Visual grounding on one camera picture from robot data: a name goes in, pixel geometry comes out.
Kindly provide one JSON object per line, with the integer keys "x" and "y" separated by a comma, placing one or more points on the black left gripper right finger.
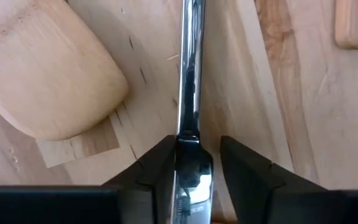
{"x": 259, "y": 193}

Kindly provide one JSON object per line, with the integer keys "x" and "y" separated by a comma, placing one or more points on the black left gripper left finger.
{"x": 141, "y": 186}

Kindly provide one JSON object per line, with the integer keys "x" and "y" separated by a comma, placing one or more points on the silver metal table knife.
{"x": 191, "y": 62}

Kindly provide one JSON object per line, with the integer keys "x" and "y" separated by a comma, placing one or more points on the solid wooden spoon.
{"x": 42, "y": 77}

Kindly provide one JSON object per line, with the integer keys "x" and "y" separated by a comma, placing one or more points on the slotted wooden spoon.
{"x": 353, "y": 28}

